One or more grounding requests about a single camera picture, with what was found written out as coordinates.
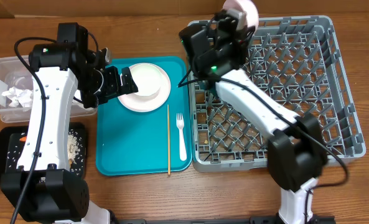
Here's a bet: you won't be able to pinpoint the teal plastic tray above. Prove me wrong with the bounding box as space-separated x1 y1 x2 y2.
96 56 193 176

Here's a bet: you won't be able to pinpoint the pink bowl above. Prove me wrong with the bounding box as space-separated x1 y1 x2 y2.
222 0 259 30

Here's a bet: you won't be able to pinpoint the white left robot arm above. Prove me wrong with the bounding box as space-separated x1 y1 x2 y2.
0 22 138 223

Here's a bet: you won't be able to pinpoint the pale green bowl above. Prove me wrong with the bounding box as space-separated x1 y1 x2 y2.
129 63 162 97

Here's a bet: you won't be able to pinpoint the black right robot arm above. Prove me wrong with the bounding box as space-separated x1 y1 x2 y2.
179 9 327 223

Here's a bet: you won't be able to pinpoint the wooden chopstick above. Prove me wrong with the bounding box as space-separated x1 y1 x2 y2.
167 105 171 176

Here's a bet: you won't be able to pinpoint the black plastic tray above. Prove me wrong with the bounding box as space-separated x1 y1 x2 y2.
0 123 88 180

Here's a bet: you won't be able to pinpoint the clear plastic bin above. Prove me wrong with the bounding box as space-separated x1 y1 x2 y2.
0 57 96 123

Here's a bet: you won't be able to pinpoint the white plastic fork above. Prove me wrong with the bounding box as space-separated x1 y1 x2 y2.
176 113 187 161

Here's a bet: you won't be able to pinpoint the pink plate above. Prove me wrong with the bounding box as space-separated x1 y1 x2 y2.
118 63 171 113

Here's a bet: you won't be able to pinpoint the grey dishwasher rack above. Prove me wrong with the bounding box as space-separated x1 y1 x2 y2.
189 16 367 172

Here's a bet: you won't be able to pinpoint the orange carrot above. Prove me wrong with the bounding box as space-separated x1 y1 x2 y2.
20 136 27 142

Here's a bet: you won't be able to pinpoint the food scraps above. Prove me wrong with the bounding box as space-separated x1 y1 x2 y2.
6 129 88 178

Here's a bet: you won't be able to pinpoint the white napkin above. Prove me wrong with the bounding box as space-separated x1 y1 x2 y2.
2 87 33 108

